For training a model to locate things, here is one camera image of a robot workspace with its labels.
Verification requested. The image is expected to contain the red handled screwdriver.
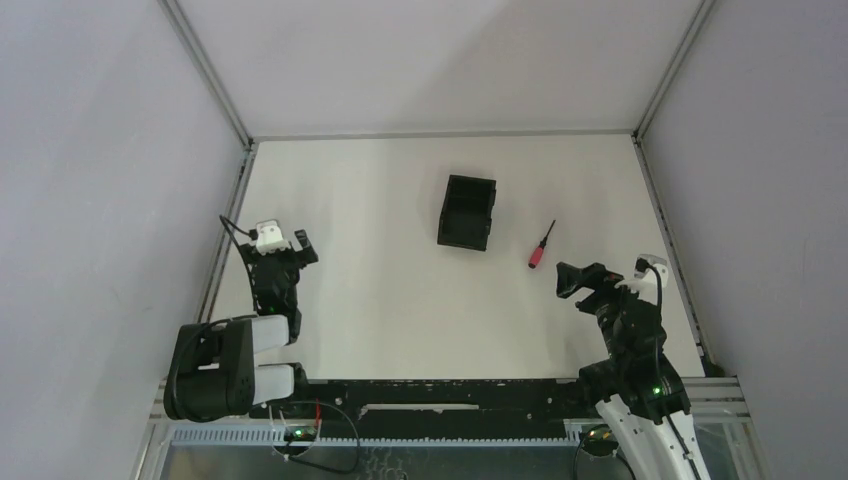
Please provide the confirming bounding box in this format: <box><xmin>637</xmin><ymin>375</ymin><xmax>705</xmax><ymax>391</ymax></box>
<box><xmin>527</xmin><ymin>220</ymin><xmax>556</xmax><ymax>269</ymax></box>

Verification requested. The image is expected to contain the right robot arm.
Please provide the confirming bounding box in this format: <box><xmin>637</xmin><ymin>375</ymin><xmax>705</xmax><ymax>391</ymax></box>
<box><xmin>556</xmin><ymin>255</ymin><xmax>710</xmax><ymax>479</ymax></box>

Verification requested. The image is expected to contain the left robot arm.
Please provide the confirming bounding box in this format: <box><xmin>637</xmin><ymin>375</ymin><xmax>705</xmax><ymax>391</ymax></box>
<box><xmin>163</xmin><ymin>221</ymin><xmax>319</xmax><ymax>423</ymax></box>

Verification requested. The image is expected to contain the black plastic bin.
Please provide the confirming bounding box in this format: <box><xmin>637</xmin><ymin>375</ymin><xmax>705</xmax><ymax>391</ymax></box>
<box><xmin>437</xmin><ymin>174</ymin><xmax>497</xmax><ymax>251</ymax></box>

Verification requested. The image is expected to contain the right green circuit board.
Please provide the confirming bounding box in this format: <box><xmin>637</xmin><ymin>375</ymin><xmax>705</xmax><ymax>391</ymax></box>
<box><xmin>579</xmin><ymin>425</ymin><xmax>618</xmax><ymax>458</ymax></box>

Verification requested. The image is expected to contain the green circuit board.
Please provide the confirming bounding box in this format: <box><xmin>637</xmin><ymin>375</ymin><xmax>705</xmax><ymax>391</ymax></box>
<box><xmin>283</xmin><ymin>426</ymin><xmax>319</xmax><ymax>443</ymax></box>
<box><xmin>579</xmin><ymin>425</ymin><xmax>618</xmax><ymax>458</ymax></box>

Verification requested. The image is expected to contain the left green circuit board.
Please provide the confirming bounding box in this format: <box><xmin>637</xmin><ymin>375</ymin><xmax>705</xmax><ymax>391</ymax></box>
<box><xmin>283</xmin><ymin>426</ymin><xmax>319</xmax><ymax>443</ymax></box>

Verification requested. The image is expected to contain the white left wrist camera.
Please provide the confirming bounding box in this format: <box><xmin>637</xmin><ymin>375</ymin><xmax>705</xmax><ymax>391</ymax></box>
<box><xmin>254</xmin><ymin>219</ymin><xmax>291</xmax><ymax>255</ymax></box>

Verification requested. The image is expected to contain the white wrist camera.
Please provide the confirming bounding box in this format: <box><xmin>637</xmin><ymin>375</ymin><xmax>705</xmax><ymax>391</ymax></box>
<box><xmin>616</xmin><ymin>254</ymin><xmax>670</xmax><ymax>294</ymax></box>
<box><xmin>254</xmin><ymin>219</ymin><xmax>291</xmax><ymax>255</ymax></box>

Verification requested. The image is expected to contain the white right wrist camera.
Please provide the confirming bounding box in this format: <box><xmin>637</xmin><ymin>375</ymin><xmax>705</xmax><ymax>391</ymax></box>
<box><xmin>616</xmin><ymin>254</ymin><xmax>670</xmax><ymax>294</ymax></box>

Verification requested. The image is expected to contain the right aluminium frame rail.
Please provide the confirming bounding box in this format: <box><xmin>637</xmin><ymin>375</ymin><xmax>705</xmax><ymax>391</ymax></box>
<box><xmin>631</xmin><ymin>1</ymin><xmax>722</xmax><ymax>377</ymax></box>

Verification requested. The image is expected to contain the aluminium frame rail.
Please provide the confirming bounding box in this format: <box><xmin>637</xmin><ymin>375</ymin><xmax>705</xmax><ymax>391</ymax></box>
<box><xmin>631</xmin><ymin>1</ymin><xmax>722</xmax><ymax>377</ymax></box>
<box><xmin>158</xmin><ymin>0</ymin><xmax>257</xmax><ymax>323</ymax></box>
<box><xmin>252</xmin><ymin>129</ymin><xmax>634</xmax><ymax>143</ymax></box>

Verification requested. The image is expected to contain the rear aluminium frame rail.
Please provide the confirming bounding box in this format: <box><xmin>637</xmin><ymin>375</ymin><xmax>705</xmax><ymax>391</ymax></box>
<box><xmin>252</xmin><ymin>129</ymin><xmax>634</xmax><ymax>143</ymax></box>

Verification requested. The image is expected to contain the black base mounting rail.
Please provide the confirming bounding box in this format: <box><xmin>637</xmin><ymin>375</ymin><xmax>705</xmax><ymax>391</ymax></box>
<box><xmin>248</xmin><ymin>379</ymin><xmax>598</xmax><ymax>440</ymax></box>

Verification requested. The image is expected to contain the left black looping cable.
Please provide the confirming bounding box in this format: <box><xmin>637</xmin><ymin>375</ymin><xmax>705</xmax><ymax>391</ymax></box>
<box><xmin>267</xmin><ymin>400</ymin><xmax>363</xmax><ymax>477</ymax></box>

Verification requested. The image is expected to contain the white slotted cable duct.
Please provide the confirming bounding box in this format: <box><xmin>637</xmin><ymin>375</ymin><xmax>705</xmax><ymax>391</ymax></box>
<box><xmin>169</xmin><ymin>425</ymin><xmax>580</xmax><ymax>447</ymax></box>

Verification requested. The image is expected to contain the left aluminium frame rail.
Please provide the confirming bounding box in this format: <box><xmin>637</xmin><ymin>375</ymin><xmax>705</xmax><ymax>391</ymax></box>
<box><xmin>158</xmin><ymin>0</ymin><xmax>257</xmax><ymax>323</ymax></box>

